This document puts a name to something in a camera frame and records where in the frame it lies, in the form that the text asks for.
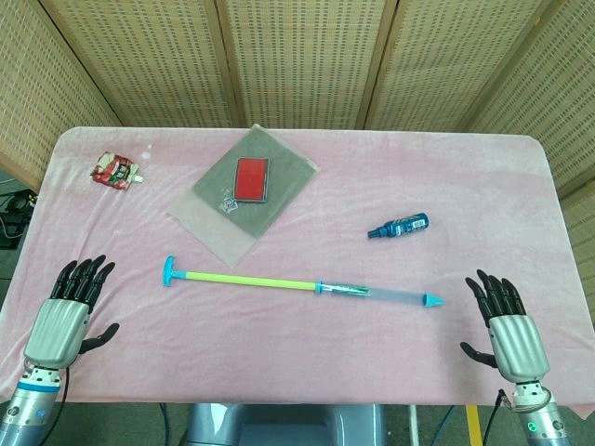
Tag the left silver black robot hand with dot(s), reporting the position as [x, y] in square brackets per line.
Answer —
[56, 330]

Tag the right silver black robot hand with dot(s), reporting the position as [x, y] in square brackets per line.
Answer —
[516, 344]

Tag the clear plastic tube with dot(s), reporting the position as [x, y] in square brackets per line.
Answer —
[400, 297]

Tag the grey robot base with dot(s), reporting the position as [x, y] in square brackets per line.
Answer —
[279, 427]

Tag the white table leg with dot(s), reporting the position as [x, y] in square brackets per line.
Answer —
[413, 425]

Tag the blue spray bottle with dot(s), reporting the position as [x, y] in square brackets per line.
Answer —
[404, 226]

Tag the red snack packet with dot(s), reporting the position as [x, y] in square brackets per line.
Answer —
[114, 172]

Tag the pink tablecloth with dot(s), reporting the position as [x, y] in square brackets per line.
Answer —
[297, 353]

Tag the woven bamboo screen panel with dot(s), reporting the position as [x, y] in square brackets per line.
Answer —
[28, 93]
[302, 60]
[441, 69]
[548, 93]
[153, 60]

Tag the red rectangular card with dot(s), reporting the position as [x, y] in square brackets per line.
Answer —
[251, 180]

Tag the grey cloth in plastic bag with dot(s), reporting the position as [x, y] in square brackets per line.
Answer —
[279, 172]

